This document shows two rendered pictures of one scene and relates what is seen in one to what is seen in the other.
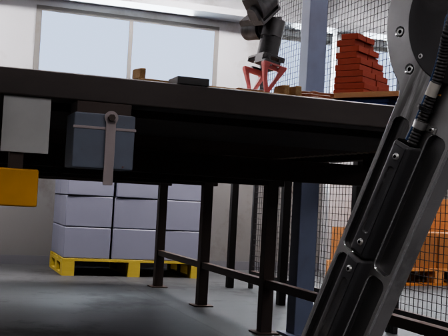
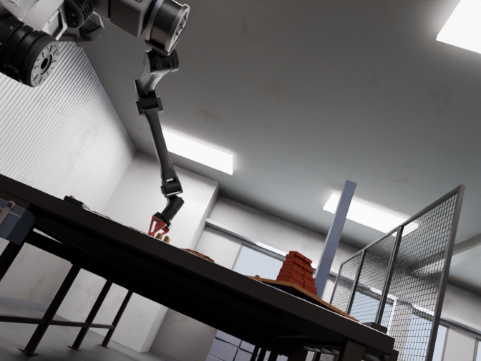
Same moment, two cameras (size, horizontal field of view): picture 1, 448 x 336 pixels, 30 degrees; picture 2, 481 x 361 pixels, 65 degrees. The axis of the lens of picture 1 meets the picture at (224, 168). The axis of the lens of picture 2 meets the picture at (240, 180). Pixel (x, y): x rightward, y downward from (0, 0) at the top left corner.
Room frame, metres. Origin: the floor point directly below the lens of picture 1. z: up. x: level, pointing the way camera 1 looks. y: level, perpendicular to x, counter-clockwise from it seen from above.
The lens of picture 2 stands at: (0.88, -1.03, 0.71)
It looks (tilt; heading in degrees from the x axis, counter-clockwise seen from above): 21 degrees up; 27
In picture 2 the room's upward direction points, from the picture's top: 24 degrees clockwise
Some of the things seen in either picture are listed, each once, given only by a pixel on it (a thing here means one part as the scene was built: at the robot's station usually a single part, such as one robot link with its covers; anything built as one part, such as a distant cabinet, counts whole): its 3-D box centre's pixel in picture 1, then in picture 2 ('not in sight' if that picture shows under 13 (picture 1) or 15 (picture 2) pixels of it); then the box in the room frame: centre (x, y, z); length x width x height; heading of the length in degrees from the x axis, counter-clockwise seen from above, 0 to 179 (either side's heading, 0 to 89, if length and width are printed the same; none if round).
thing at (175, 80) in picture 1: (188, 83); (76, 203); (1.93, 0.09, 0.92); 0.08 x 0.08 x 0.02; 20
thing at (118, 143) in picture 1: (100, 144); (5, 221); (1.86, 0.28, 0.77); 0.14 x 0.11 x 0.18; 110
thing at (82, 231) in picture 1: (127, 205); (248, 356); (7.11, 0.80, 0.56); 1.15 x 0.76 x 1.13; 109
